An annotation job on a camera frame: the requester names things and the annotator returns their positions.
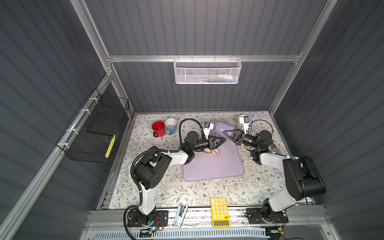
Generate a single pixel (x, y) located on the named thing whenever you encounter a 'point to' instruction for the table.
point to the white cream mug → (239, 126)
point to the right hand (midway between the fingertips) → (225, 136)
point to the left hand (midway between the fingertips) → (225, 139)
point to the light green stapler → (180, 215)
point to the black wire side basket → (89, 136)
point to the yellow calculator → (220, 212)
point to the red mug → (159, 127)
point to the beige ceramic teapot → (214, 152)
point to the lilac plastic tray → (206, 166)
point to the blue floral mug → (170, 126)
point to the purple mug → (221, 126)
